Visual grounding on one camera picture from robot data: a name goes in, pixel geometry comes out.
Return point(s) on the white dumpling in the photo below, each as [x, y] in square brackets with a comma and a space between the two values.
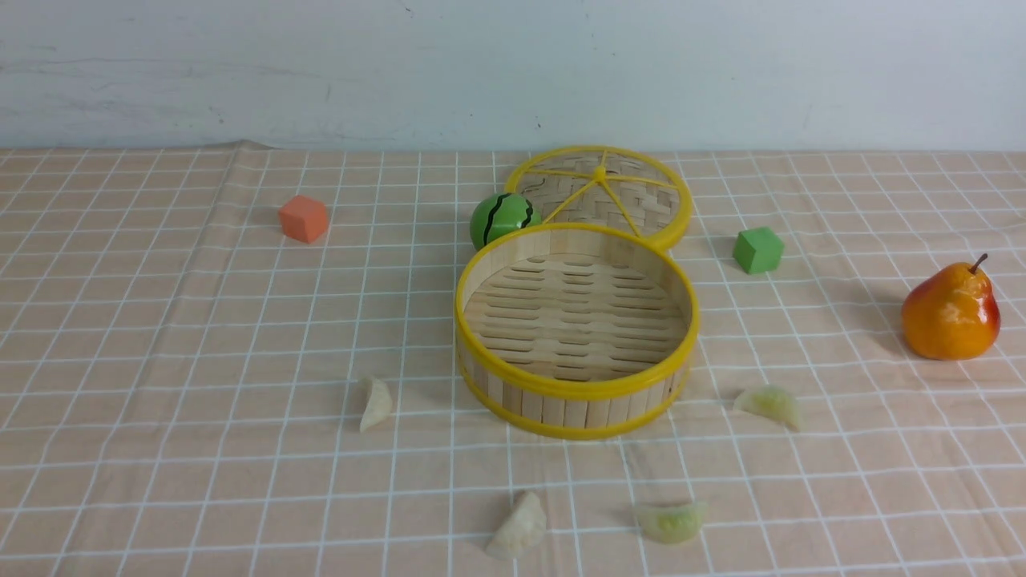
[379, 404]
[522, 529]

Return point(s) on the pale green dumpling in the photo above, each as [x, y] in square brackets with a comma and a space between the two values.
[671, 524]
[771, 402]

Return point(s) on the bamboo steamer tray yellow rim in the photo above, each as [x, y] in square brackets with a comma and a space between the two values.
[575, 331]

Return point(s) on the woven bamboo steamer lid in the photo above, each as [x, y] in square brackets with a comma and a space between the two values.
[607, 186]

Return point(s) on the green toy watermelon ball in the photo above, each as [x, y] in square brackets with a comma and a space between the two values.
[501, 214]

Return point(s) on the orange foam cube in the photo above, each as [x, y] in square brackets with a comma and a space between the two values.
[304, 219]

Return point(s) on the green foam cube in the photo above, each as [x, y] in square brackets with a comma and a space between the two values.
[758, 250]

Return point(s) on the checked beige tablecloth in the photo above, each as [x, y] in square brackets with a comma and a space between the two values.
[182, 384]

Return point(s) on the orange red toy pear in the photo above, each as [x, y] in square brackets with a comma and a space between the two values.
[952, 315]

